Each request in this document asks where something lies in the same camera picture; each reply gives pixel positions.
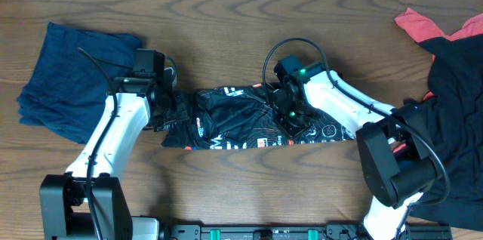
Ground black orange-patterned jersey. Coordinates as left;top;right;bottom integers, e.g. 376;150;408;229
162;84;355;150

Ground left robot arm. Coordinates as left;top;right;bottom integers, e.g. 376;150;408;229
39;91;189;239

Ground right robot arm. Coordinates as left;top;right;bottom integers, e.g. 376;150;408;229
268;66;446;239

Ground folded dark blue cloth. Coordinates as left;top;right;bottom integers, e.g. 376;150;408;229
17;23;143;144

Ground red garment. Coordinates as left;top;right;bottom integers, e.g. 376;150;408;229
395;8;482;158

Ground black garment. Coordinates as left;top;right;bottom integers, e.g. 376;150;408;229
411;35;482;231

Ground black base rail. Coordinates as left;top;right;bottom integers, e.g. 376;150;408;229
159;224;453;240

